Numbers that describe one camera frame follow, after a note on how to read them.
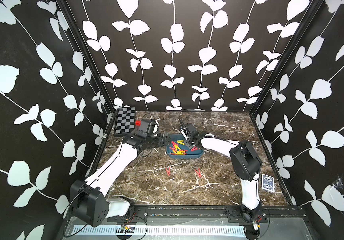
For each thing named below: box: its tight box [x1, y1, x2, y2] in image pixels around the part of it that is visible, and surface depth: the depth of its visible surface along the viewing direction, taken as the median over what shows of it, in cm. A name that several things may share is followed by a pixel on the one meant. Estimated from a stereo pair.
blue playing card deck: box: [261, 174, 275, 193], surface depth 85 cm
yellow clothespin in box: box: [172, 140, 186, 155], surface depth 99 cm
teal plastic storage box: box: [166, 134, 204, 159], surface depth 98 cm
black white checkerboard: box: [115, 107, 136, 134], surface depth 116 cm
